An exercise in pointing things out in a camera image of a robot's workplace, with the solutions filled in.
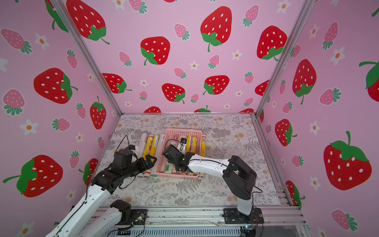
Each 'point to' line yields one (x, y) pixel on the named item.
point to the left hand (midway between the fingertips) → (152, 160)
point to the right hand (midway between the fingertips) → (178, 150)
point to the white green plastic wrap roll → (169, 168)
